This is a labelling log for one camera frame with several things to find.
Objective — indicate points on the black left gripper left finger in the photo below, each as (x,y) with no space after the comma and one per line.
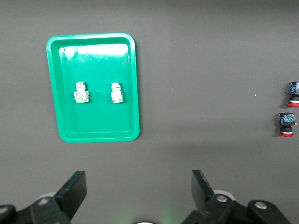
(67,196)

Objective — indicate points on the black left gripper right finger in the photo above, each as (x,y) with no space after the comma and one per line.
(205,203)

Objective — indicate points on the green push button square block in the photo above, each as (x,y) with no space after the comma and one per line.
(81,93)

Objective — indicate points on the green push button round head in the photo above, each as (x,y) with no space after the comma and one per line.
(117,93)

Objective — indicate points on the green plastic tray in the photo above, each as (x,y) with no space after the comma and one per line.
(93,121)

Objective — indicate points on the red push button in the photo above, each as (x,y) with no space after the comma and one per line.
(287,123)
(294,93)

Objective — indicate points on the dark grey table mat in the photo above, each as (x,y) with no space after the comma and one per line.
(198,70)

